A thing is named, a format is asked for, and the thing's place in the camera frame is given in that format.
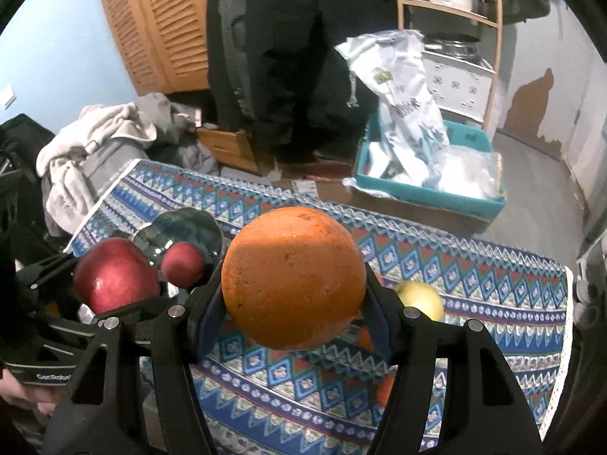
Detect dark red apple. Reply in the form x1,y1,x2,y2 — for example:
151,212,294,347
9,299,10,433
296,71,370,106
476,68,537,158
160,242,206,289

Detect glass bowl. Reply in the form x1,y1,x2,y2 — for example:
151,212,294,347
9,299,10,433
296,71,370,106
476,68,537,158
131,207,224,290

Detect large orange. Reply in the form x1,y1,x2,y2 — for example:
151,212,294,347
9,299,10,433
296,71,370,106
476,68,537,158
221,207,366,350

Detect person's left hand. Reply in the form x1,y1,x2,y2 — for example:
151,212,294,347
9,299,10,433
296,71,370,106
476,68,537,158
1,374,59,415

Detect tangerine near pear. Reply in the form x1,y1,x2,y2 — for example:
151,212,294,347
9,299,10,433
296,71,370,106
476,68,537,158
376,374,395,408

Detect small tangerine middle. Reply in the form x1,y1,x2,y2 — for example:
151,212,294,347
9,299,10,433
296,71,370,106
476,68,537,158
357,326,376,353

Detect large yellow-green citrus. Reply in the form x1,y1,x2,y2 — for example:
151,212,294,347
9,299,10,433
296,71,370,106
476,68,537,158
394,281,445,322

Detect patterned blue tablecloth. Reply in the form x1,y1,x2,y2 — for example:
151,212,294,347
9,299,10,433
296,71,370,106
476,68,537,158
70,160,572,454

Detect pile of grey clothes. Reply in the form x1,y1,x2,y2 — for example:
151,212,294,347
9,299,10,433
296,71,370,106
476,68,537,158
36,93,219,237

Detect teal plastic crate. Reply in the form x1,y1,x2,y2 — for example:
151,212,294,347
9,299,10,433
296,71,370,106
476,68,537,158
354,113,506,223

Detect cardboard box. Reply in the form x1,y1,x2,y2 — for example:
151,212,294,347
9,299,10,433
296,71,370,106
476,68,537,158
269,177,490,238

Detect white printed plastic bag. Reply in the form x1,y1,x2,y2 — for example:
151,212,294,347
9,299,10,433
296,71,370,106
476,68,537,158
335,30,502,198

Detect wooden drawer box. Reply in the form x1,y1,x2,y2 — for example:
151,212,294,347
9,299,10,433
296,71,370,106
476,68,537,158
195,127,263,175

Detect white patterned storage box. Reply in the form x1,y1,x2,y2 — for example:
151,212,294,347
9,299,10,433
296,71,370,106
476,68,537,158
423,52,494,123

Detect wooden louvered door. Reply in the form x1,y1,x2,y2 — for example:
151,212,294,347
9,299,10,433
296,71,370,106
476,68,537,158
102,0,209,96

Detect person in black clothes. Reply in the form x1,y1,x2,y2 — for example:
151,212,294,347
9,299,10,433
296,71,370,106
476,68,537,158
207,0,397,163

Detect wooden shelf rack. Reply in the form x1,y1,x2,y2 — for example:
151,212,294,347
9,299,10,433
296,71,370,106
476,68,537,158
397,0,503,130

